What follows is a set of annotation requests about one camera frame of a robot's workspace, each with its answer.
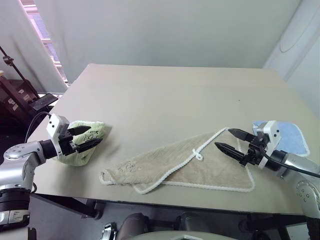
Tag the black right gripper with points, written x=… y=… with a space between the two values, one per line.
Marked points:
x=256 y=150

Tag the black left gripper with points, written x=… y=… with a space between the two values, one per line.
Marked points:
x=66 y=146

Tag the beige towel with white trim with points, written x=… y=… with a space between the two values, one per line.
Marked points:
x=175 y=160

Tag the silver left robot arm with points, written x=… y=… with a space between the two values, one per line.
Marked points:
x=17 y=152

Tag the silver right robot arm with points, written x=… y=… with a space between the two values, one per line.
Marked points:
x=300 y=162

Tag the green cloth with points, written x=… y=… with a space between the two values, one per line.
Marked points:
x=98 y=127

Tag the light blue cloth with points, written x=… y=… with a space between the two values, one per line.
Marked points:
x=292 y=137

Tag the black tablet on stand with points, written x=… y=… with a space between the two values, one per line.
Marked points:
x=43 y=101

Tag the dark brown cabinet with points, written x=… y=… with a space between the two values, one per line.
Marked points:
x=10 y=97

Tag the dark grey rounded shape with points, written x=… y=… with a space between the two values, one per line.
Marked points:
x=192 y=221
x=133 y=225

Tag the silver metal clip part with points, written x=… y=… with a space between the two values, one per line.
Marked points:
x=108 y=231

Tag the black tripod stand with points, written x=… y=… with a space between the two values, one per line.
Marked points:
x=15 y=68

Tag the window with blinds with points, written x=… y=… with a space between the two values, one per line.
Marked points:
x=47 y=42

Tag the white curtain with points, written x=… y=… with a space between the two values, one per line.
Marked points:
x=15 y=45

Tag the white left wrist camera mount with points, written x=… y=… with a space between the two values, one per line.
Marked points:
x=56 y=125

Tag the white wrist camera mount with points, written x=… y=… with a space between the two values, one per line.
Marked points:
x=273 y=133
x=56 y=125

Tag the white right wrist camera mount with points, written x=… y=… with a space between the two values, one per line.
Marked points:
x=273 y=133

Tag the black table frame bar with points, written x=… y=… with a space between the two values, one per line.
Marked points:
x=65 y=205

